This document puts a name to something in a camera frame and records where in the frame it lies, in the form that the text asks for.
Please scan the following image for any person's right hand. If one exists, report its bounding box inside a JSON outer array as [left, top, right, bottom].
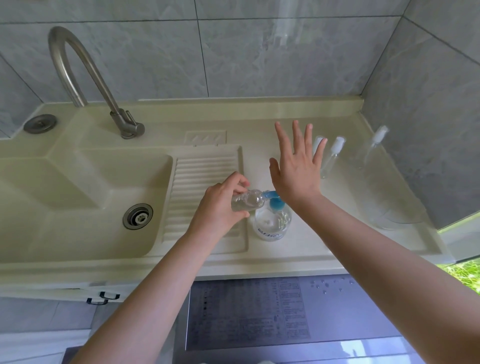
[[268, 119, 328, 209]]

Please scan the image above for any person's left hand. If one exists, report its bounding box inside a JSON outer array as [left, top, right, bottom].
[[185, 171, 251, 241]]

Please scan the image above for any clear hand sanitizer pump bottle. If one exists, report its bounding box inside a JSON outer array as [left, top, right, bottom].
[[254, 190, 293, 242]]

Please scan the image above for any white spray cap with tube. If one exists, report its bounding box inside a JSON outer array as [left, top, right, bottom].
[[371, 125, 389, 145]]

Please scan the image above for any person's right forearm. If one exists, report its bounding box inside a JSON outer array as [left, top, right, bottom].
[[298, 193, 480, 364]]

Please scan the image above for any person's left forearm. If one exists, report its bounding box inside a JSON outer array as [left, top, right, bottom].
[[69, 230, 217, 364]]

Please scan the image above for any steel sink drain strainer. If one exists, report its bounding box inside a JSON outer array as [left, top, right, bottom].
[[122, 203, 154, 231]]

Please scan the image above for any grey washing machine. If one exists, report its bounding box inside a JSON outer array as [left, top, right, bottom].
[[172, 273, 428, 364]]

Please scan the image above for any cream sink with washboard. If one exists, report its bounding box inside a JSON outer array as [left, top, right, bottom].
[[0, 96, 457, 301]]

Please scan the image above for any curved steel faucet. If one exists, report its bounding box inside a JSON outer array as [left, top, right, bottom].
[[47, 26, 146, 140]]

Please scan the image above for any glass window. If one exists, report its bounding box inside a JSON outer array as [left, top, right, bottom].
[[436, 209, 480, 295]]

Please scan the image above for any white cabinet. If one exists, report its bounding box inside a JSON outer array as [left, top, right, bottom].
[[0, 279, 181, 305]]

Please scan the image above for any round steel hole cover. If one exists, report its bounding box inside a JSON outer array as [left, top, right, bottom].
[[23, 114, 59, 135]]

